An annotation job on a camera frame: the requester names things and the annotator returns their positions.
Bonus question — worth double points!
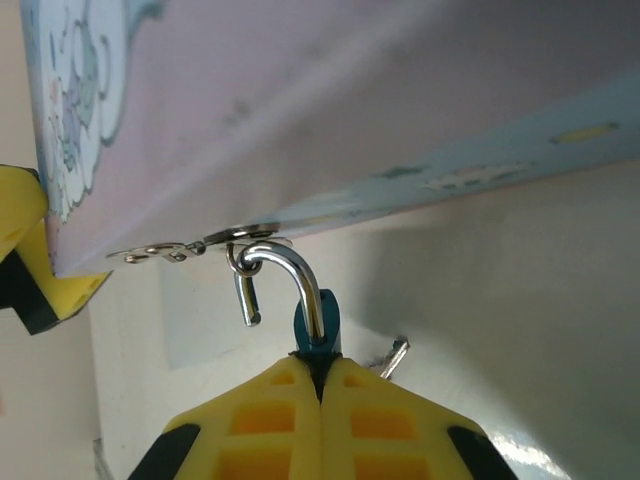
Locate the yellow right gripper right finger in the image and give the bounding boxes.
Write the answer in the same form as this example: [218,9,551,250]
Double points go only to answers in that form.
[319,355,521,480]

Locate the pastel cartoon tin box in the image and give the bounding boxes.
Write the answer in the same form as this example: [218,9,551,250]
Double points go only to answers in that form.
[22,0,640,279]

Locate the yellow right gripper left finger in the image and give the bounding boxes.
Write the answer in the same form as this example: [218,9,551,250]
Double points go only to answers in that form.
[130,353,322,480]

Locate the small teal padlock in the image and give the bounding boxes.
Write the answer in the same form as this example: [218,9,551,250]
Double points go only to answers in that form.
[227,242,346,374]

